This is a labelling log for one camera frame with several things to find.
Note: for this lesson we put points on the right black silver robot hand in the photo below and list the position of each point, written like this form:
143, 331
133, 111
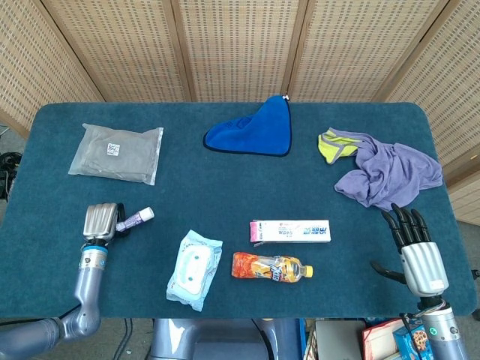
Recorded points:
423, 268

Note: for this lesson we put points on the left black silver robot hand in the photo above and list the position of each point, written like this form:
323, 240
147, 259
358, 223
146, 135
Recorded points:
99, 221

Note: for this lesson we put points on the purple toothpaste tube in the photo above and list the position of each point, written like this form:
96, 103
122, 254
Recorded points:
139, 216

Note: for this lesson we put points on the white pink toothpaste box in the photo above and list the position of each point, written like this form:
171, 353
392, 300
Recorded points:
292, 231

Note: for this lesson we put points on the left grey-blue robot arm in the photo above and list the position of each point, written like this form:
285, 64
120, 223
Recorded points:
88, 292

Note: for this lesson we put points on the grey plastic bag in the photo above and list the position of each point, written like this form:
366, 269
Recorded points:
116, 155

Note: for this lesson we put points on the blue chocolate chip cookie package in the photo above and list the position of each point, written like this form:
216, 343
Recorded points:
412, 343

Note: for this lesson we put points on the blue folded cloth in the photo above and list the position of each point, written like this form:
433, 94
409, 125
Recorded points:
258, 131

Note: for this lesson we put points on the red-edged book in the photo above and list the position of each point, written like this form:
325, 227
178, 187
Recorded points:
377, 339

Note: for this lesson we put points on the purple shirt with yellow-green trim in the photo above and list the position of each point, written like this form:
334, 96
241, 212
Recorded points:
390, 176

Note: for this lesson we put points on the light blue wet wipes pack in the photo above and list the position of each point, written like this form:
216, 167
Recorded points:
193, 272

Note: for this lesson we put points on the grey flat laptop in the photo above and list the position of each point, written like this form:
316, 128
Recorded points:
337, 337

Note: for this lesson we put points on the dark teal table cover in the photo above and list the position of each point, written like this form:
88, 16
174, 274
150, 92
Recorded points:
232, 187

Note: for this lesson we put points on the orange drink bottle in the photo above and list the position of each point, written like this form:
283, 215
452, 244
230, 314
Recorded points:
266, 267

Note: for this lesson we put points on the grey-blue robot torso base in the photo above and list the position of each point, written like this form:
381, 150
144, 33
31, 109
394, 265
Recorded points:
210, 339

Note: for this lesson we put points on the wooden lattice folding screen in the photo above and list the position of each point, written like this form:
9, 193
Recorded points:
240, 45

